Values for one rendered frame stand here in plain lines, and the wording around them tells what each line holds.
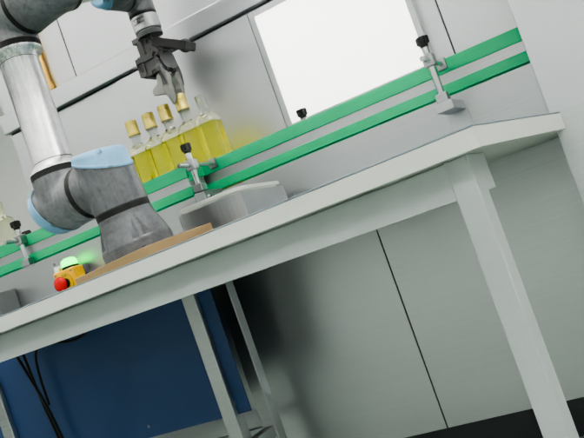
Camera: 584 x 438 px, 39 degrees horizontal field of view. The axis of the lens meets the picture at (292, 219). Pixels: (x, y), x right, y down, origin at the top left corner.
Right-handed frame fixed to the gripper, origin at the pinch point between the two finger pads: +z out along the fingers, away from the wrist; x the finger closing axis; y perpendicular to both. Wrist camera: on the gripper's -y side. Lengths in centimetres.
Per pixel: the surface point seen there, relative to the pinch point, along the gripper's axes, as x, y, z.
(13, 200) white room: -310, 351, -70
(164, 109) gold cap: 1.3, 4.7, 1.4
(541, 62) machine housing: 22, -91, 31
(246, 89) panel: -12.1, -14.0, 2.5
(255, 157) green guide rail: 3.8, -17.4, 23.4
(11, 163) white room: -310, 340, -97
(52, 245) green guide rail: 13, 46, 25
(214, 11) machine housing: -12.8, -12.3, -21.2
